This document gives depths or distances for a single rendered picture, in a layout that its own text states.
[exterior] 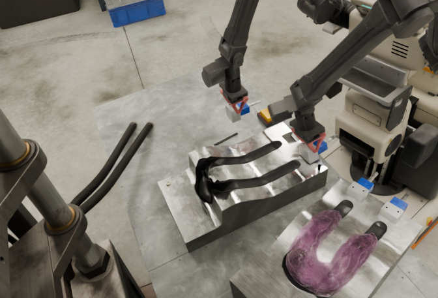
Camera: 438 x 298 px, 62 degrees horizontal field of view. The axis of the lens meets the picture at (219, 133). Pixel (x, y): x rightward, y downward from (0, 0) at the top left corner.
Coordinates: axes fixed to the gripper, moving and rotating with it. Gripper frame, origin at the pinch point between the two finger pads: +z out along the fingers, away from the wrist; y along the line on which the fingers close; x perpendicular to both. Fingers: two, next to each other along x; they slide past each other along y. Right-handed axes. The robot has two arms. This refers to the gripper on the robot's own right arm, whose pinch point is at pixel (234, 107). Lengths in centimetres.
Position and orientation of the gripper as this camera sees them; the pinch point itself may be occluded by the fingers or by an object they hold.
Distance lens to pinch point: 132.7
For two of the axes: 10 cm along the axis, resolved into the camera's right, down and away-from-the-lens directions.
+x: 9.0, -3.7, 2.4
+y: 4.3, 6.0, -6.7
